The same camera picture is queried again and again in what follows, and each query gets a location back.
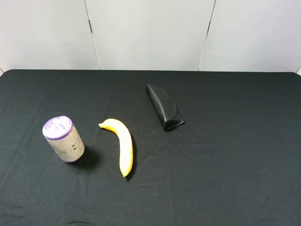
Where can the purple bag roll paper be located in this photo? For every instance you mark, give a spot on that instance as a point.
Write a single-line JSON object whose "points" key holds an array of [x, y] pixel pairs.
{"points": [[63, 137]]}

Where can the black glasses case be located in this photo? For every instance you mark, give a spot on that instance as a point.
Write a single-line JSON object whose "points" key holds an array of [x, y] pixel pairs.
{"points": [[165, 108]]}

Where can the yellow banana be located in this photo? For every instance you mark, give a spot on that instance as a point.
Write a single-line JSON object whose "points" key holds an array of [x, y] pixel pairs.
{"points": [[126, 155]]}

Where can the black tablecloth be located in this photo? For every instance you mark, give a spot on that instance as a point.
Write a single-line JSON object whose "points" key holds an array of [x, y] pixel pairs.
{"points": [[236, 160]]}

